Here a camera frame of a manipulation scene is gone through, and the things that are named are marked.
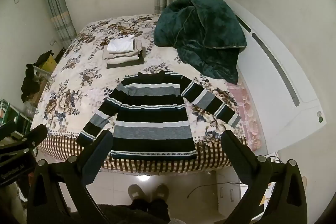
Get floral bed blanket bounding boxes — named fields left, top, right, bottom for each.
left=31, top=14, right=248, bottom=175

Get beige folded garment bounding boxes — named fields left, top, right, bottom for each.
left=102, top=38, right=144, bottom=60

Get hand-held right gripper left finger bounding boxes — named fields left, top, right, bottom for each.
left=26, top=130, right=114, bottom=224

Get white bed headboard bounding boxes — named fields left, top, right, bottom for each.
left=217, top=0, right=327, bottom=159

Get person's dark pants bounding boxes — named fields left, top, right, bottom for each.
left=97, top=198, right=172, bottom=224

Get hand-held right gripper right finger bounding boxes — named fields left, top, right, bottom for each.
left=221, top=131, right=308, bottom=224

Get green plastic crate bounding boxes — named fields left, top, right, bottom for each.
left=0, top=99, right=33, bottom=136

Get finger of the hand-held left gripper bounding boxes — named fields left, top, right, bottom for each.
left=0, top=124, right=48, bottom=159

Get cream folded garment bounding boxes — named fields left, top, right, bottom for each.
left=106, top=55, right=140, bottom=65

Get black floor cable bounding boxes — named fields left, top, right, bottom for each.
left=187, top=181, right=242, bottom=200

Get white folded garment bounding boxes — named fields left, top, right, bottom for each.
left=107, top=36, right=136, bottom=54

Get black clothes pile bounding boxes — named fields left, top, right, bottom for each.
left=20, top=50, right=53, bottom=103

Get striped knit sweater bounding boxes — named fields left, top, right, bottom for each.
left=76, top=70, right=242, bottom=161

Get pink patterned pillow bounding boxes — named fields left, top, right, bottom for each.
left=226, top=80, right=266, bottom=154

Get grey slipper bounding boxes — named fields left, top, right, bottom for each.
left=128, top=184, right=149, bottom=205
left=152, top=184, right=170, bottom=204

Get dark green plush blanket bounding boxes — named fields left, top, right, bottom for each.
left=153, top=0, right=247, bottom=84

